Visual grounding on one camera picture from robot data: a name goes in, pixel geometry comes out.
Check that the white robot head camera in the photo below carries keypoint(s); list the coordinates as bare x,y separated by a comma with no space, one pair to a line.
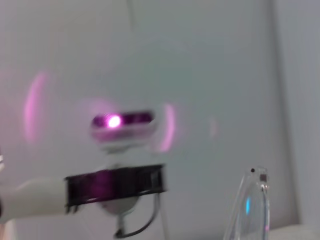
125,135

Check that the clear plastic glasses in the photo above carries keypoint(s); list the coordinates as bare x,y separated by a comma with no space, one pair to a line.
262,177

